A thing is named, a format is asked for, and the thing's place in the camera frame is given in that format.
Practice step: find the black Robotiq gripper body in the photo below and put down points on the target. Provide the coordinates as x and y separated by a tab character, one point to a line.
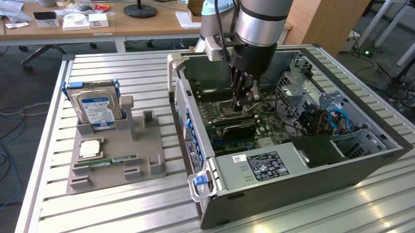
253	60

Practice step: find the green GPU with black fan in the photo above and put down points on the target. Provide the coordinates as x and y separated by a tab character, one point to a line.
238	131

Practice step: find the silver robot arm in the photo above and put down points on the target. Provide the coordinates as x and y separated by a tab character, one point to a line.
259	29

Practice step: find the CPU socket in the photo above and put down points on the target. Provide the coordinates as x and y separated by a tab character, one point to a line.
225	109

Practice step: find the metal disk bay cage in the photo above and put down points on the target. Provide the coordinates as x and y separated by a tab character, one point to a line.
293	97
359	143

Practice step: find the green motherboard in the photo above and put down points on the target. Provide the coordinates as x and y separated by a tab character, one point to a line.
273	131

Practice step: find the silver chipset heatsink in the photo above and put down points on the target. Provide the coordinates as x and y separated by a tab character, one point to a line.
267	142

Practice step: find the blue expansion slot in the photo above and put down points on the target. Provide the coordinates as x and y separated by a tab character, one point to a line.
217	143

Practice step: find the white paper stack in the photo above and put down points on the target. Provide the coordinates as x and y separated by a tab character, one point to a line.
186	21

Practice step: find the brown cardboard box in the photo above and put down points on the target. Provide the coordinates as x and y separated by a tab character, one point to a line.
194	7

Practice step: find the wooden cabinet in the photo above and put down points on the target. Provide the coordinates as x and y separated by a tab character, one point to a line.
350	29

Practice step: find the grey power supply unit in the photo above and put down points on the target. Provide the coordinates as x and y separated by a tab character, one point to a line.
227	170

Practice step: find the black device with green light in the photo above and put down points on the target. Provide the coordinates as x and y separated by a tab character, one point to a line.
367	52

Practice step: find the wooden desk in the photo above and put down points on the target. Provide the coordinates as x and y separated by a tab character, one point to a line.
42	32
146	24

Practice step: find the blue case latch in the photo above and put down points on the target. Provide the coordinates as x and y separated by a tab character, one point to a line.
199	181

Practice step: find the black round lamp base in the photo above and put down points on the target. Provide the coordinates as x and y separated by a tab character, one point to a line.
139	11

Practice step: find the grey open PC case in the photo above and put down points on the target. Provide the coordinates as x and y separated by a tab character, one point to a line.
291	194

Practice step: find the grey parts rack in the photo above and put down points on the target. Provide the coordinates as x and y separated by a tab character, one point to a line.
114	145

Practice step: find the white labelled box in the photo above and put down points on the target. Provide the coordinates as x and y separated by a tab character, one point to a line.
98	18

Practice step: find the silver CPU chip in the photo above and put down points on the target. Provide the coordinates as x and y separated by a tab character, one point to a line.
90	148

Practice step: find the red small item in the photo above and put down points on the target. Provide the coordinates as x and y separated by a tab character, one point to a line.
100	8

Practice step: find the flat white box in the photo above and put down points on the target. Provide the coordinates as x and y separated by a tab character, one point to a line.
76	27

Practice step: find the dark grey pouch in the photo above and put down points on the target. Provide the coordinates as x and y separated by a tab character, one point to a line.
84	7

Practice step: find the white tape roll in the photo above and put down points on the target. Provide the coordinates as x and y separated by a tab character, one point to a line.
74	21

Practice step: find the black wheeled stand base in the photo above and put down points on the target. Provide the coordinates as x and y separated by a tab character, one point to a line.
39	52

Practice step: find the beige tape roll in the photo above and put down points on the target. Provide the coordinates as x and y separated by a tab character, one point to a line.
62	3

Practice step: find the white box with black top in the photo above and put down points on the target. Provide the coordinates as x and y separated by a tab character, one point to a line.
47	23

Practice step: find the grey cup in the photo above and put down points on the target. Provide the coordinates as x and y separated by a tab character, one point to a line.
46	3

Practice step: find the white label card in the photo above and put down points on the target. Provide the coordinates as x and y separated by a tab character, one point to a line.
16	25

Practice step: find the clear plastic bag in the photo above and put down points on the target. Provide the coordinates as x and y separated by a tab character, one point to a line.
12	11

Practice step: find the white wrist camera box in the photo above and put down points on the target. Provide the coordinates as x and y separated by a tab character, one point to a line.
214	49

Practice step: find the white wall box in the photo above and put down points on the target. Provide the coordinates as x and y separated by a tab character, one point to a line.
351	43

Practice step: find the hard disk with blue bracket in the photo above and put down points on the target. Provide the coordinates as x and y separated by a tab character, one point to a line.
94	109

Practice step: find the white desk frame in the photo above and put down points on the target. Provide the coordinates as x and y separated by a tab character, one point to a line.
409	54

